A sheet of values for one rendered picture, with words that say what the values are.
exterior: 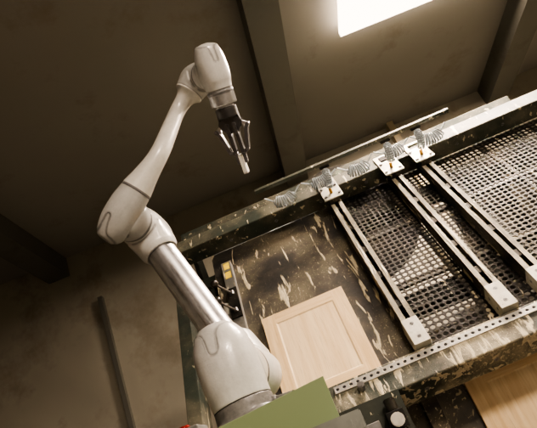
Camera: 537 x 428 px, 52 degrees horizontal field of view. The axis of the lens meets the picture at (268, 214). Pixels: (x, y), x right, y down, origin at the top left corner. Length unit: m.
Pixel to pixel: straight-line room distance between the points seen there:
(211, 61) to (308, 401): 1.11
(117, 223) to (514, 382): 1.52
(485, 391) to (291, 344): 0.74
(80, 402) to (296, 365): 3.03
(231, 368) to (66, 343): 3.80
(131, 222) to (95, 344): 3.31
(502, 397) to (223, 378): 1.20
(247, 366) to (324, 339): 0.87
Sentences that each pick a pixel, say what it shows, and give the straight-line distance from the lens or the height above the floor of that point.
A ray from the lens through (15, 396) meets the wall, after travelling 5.25.
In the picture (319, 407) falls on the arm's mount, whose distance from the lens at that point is 1.22.
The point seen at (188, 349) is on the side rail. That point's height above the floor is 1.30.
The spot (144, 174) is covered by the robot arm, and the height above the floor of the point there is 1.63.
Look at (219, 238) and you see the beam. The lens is 2.86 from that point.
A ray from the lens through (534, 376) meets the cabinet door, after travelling 2.30.
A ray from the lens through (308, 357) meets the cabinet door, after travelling 2.19.
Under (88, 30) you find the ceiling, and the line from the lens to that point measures 3.28.
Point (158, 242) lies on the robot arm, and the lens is 1.81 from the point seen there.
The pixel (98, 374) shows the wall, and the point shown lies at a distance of 4.93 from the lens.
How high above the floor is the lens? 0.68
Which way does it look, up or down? 25 degrees up
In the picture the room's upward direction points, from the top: 23 degrees counter-clockwise
